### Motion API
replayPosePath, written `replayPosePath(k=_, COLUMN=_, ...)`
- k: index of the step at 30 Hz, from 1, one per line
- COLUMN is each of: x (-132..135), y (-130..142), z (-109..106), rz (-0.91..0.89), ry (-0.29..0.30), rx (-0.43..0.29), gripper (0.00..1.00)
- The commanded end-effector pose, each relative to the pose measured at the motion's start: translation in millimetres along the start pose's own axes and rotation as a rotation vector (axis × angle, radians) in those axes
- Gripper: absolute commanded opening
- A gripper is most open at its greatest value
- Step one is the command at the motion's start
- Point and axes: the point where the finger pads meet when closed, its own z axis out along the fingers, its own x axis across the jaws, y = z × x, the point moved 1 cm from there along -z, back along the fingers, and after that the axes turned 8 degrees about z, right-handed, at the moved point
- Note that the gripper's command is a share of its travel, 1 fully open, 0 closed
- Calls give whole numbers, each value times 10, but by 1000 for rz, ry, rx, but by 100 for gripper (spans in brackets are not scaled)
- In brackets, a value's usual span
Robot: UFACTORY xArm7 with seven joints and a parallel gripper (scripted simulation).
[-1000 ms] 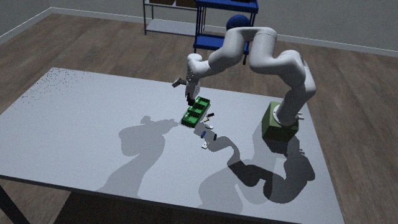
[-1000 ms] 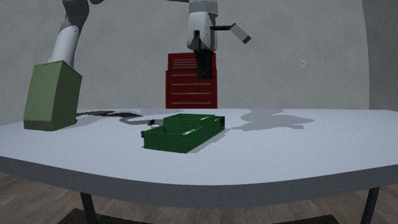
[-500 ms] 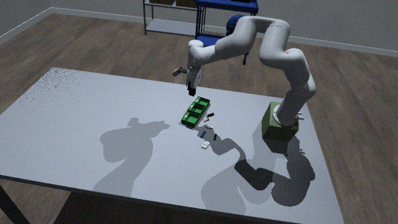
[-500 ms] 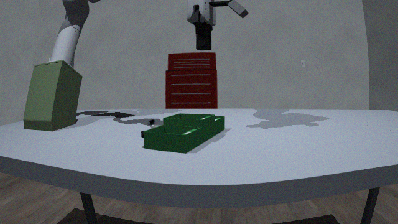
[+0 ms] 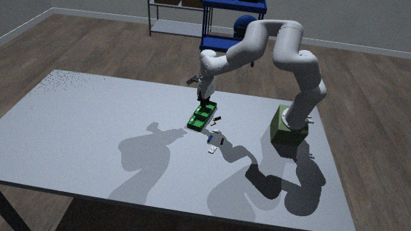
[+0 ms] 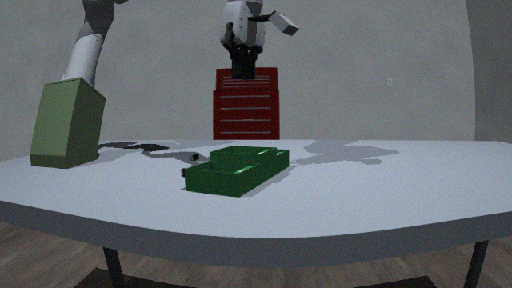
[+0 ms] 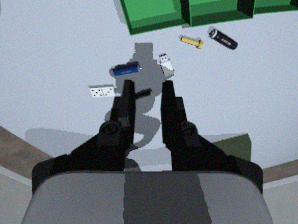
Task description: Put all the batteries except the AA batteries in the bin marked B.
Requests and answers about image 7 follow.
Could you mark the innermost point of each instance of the white domino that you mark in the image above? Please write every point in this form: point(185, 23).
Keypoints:
point(102, 91)

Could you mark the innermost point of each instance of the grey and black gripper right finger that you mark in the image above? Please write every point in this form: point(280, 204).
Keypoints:
point(189, 150)

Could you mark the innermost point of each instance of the yellow bolt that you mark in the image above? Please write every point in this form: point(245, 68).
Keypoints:
point(199, 43)

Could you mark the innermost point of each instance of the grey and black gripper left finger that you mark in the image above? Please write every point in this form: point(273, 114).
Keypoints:
point(101, 152)

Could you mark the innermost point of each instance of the dark green open bins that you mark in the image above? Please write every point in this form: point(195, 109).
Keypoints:
point(143, 16)

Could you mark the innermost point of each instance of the blue battery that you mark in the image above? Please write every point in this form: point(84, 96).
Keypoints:
point(127, 69)

